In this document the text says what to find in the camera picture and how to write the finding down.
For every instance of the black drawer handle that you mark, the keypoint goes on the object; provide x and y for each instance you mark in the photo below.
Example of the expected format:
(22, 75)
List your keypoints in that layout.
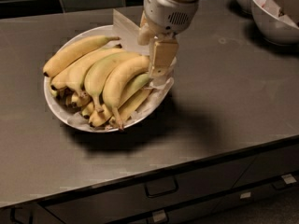
(160, 187)
(20, 215)

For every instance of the white banana bowl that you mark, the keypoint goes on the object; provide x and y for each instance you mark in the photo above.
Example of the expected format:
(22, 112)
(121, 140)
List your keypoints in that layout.
(60, 110)

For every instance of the greenish banana underneath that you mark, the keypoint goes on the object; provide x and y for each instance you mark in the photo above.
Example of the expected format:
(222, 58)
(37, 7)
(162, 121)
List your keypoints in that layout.
(98, 119)

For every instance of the lowest yellow banana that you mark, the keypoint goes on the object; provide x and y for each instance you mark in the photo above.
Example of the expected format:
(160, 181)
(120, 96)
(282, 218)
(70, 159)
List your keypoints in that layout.
(132, 104)

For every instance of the black drawer handle centre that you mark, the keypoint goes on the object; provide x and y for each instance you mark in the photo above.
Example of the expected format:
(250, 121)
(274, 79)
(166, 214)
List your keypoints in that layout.
(160, 187)

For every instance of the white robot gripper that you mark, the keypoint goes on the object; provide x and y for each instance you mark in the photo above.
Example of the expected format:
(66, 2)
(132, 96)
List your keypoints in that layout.
(168, 15)

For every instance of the drawer handle right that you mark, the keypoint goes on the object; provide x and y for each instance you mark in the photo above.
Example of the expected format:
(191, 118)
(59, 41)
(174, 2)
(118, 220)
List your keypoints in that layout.
(285, 182)

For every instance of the white paper liner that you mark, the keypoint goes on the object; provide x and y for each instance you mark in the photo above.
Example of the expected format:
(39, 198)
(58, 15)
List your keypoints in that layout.
(128, 32)

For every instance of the small banana bottom left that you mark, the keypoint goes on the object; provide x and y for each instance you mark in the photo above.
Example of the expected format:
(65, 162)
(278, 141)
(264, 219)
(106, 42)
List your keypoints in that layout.
(73, 100)

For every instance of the white bowl front right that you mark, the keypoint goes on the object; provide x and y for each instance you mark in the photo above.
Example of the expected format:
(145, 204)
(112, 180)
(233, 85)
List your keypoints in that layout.
(275, 26)

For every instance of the black drawer handle left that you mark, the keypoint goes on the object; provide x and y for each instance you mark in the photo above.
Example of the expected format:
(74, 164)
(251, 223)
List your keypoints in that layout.
(20, 215)

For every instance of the drawer handle bottom centre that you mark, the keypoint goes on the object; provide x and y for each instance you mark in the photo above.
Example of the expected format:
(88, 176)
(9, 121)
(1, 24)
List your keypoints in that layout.
(158, 217)

